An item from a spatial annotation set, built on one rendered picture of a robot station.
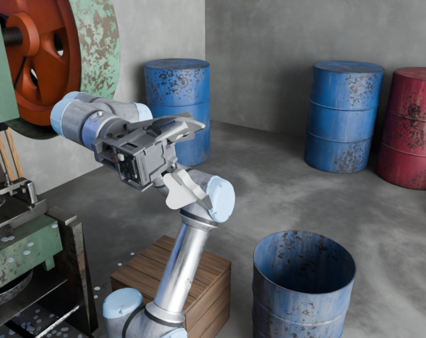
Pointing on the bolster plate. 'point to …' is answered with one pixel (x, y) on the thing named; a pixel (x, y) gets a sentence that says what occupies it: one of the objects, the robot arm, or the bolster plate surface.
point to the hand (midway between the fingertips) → (213, 169)
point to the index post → (31, 192)
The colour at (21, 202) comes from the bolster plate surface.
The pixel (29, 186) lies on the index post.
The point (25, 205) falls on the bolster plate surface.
